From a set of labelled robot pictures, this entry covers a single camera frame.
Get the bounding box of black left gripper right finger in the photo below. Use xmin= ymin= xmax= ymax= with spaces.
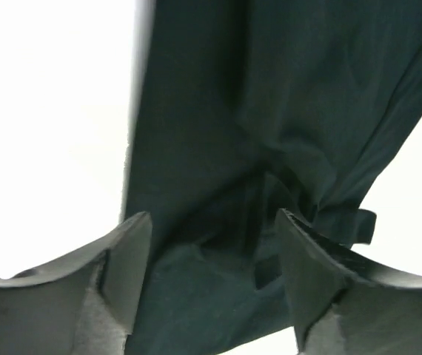
xmin=275 ymin=209 xmax=422 ymax=355

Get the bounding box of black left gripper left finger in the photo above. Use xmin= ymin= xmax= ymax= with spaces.
xmin=0 ymin=212 xmax=152 ymax=354

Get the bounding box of black t shirt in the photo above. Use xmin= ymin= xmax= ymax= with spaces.
xmin=125 ymin=1 xmax=422 ymax=354

